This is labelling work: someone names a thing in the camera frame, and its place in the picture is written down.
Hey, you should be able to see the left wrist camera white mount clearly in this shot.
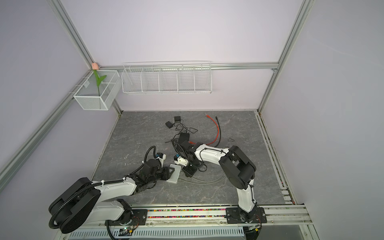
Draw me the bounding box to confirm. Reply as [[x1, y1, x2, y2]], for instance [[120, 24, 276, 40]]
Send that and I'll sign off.
[[155, 153, 166, 167]]

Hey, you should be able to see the black ethernet cable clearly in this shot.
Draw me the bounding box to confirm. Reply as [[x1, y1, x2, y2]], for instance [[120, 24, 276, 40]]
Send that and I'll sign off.
[[206, 115, 222, 148]]

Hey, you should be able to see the black power adapter near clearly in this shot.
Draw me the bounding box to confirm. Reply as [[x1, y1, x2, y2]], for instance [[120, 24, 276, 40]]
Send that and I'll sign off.
[[166, 121, 174, 129]]

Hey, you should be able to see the white network switch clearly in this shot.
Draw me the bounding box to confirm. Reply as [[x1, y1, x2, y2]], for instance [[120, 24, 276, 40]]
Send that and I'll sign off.
[[167, 164, 182, 184]]

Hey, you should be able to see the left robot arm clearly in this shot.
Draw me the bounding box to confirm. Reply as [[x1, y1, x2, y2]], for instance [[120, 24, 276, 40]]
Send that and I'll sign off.
[[49, 146, 171, 234]]

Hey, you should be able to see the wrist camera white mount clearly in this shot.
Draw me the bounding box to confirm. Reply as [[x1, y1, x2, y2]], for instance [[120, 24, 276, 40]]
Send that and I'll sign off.
[[155, 153, 166, 167], [174, 154, 189, 167]]

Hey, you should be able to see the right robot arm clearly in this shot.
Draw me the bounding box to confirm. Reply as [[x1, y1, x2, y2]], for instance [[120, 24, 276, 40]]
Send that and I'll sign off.
[[171, 140, 267, 225]]

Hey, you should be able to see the artificial pink tulip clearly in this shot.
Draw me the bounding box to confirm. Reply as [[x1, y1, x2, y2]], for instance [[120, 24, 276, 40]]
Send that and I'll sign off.
[[92, 63, 107, 97]]

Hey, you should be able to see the black power plug cable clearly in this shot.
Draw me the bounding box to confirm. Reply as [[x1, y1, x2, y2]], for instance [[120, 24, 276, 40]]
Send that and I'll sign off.
[[173, 121, 199, 136]]

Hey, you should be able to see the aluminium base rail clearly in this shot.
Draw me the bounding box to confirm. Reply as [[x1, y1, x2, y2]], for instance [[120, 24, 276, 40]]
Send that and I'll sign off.
[[55, 205, 319, 240]]

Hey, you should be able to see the black ribbed network switch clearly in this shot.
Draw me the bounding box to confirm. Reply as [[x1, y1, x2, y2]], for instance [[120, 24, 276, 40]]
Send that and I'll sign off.
[[178, 133, 190, 145]]

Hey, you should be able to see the white mesh box basket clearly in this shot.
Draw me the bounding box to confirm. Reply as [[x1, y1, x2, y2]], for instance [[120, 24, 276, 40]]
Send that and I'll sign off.
[[74, 70, 122, 111]]

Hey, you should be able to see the thin black adapter cable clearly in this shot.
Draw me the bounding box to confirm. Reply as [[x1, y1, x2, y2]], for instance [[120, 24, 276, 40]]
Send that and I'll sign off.
[[164, 119, 184, 148]]

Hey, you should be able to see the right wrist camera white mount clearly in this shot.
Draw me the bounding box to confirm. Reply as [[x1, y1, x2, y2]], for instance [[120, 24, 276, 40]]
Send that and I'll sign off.
[[174, 154, 189, 167]]

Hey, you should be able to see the white wire wall basket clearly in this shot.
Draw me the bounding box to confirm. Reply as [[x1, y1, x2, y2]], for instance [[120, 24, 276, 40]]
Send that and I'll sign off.
[[122, 61, 213, 94]]

